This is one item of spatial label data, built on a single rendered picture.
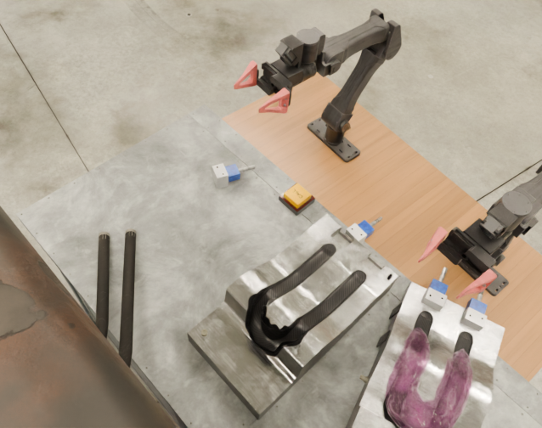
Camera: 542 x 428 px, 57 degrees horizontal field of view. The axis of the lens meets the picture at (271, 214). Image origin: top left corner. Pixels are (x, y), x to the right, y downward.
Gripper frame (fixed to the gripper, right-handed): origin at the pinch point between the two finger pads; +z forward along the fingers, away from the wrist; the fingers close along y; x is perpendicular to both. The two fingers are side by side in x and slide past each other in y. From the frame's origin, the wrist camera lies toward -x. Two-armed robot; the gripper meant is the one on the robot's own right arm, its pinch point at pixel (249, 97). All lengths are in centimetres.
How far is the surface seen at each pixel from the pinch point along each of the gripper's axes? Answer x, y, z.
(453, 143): 122, -1, -153
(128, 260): 34, 2, 41
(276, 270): 30.5, 29.2, 12.8
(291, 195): 36.5, 10.9, -9.1
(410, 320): 35, 60, -7
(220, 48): 121, -142, -93
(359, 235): 35, 34, -15
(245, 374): 34, 44, 35
